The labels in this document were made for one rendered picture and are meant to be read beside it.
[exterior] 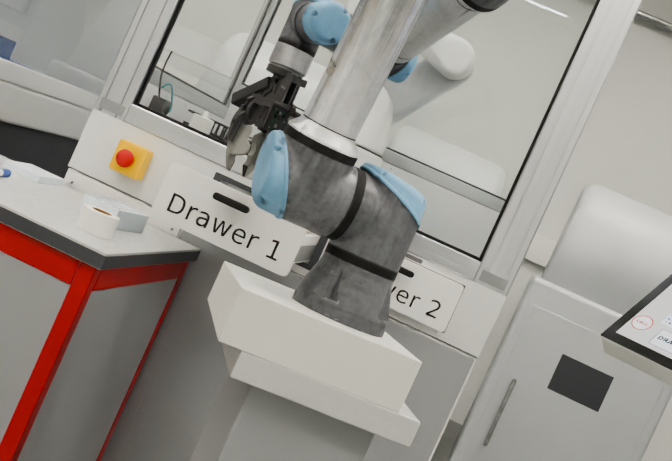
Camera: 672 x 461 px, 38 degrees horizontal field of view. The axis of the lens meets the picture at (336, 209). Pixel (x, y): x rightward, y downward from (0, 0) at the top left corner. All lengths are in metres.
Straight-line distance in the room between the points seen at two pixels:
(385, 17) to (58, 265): 0.69
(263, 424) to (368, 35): 0.57
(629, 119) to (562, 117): 3.28
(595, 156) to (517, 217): 3.27
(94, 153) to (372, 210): 1.02
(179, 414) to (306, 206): 0.97
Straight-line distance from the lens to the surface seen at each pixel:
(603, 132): 5.42
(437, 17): 1.60
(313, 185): 1.40
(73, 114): 3.08
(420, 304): 2.14
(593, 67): 2.19
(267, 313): 1.35
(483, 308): 2.15
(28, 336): 1.73
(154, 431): 2.30
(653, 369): 1.93
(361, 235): 1.45
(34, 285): 1.72
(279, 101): 1.81
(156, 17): 2.31
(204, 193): 1.88
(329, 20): 1.72
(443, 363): 2.17
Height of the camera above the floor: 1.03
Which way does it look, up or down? 2 degrees down
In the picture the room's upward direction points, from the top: 24 degrees clockwise
